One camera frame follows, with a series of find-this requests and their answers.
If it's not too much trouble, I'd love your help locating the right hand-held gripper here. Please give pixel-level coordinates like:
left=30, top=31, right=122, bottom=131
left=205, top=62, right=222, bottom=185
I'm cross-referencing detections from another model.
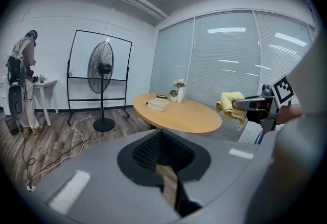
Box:
left=232, top=73, right=301, bottom=132

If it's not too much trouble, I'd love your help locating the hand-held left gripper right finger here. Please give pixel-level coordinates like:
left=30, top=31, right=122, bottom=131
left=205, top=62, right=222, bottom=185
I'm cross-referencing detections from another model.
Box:
left=156, top=129, right=275, bottom=224

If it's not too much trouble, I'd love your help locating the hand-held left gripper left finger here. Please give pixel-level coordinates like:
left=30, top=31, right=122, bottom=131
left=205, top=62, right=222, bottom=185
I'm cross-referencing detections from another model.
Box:
left=32, top=129, right=183, bottom=224

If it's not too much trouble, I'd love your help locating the yellow cloth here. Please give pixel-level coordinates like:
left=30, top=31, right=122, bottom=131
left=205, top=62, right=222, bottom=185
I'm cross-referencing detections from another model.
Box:
left=216, top=92, right=248, bottom=131

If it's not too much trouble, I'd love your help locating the thick beige book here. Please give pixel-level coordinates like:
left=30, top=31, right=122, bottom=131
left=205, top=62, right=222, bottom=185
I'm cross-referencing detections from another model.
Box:
left=145, top=97, right=171, bottom=113

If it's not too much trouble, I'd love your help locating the glass partition with blinds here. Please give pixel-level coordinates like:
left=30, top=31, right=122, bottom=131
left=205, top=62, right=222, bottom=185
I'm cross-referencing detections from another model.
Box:
left=149, top=9, right=318, bottom=143

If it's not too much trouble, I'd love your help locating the round wooden table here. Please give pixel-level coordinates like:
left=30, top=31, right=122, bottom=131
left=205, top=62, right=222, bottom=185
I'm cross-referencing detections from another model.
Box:
left=132, top=93, right=222, bottom=137

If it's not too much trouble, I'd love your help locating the white vase with flowers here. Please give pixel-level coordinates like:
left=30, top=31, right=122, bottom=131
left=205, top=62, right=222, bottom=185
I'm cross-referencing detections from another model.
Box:
left=173, top=78, right=188, bottom=104

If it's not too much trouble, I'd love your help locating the person's gray clothing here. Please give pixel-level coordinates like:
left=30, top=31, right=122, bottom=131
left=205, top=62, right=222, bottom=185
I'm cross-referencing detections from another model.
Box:
left=246, top=33, right=327, bottom=224

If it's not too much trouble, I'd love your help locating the small white table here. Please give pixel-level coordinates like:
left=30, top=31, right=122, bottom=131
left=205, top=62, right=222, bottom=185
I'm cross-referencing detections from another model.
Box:
left=33, top=79, right=59, bottom=127

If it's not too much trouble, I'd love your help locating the black standing fan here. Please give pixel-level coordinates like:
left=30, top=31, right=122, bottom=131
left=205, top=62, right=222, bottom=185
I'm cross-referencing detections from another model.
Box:
left=87, top=41, right=115, bottom=132

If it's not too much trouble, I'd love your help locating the whiteboard on black stand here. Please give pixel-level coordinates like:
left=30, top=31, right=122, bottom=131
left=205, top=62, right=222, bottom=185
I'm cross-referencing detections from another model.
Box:
left=66, top=30, right=133, bottom=127

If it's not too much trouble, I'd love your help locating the black floor cable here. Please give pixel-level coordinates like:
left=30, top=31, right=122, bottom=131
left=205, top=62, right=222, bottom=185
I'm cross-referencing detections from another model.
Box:
left=21, top=115, right=85, bottom=167

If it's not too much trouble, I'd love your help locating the white floor cable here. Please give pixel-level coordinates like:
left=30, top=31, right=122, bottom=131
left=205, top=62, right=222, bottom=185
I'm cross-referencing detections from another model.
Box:
left=25, top=111, right=103, bottom=189

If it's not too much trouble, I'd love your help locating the black wire basket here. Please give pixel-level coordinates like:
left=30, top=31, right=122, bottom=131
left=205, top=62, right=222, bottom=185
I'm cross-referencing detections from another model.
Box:
left=5, top=115, right=20, bottom=136

